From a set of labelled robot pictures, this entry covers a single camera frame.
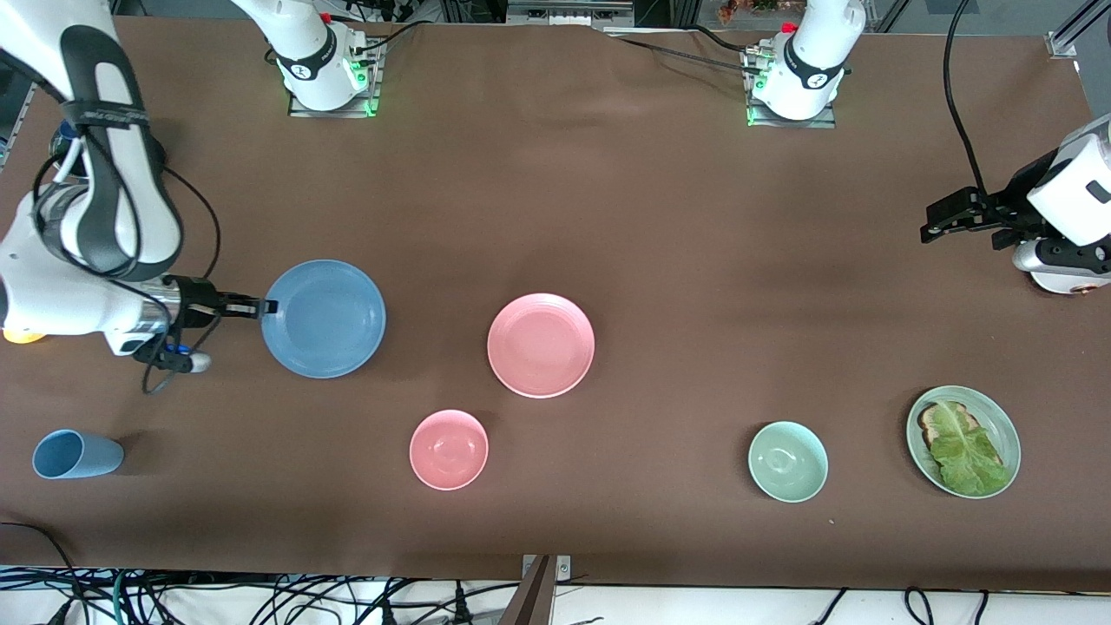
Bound black cable on table cover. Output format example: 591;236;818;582
608;26;766;75

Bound dark blue saucepan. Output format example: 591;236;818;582
49;120;168;188

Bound brown table cover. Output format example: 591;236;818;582
0;16;1111;593

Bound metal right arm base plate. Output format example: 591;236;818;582
287;39;384;119

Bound green plate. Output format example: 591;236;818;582
905;385;1022;500

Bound aluminium frame profile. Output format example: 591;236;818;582
1045;0;1111;60

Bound mint green bowl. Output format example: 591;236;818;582
747;420;830;504

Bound pink plate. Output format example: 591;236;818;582
486;293;596;398

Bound blue plate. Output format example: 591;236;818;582
260;260;387;380

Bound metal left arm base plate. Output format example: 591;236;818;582
742;48;839;130

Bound toast slice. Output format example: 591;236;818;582
917;401;1008;474

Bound pink bowl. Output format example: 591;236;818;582
409;409;490;492

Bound orange dried flowers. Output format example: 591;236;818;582
718;0;801;23

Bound blue cup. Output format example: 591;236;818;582
32;429;125;481

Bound white rounded appliance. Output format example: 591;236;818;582
1027;260;1111;297

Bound green lettuce leaf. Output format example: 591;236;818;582
929;404;1013;497

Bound grey metal box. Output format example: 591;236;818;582
506;0;636;32

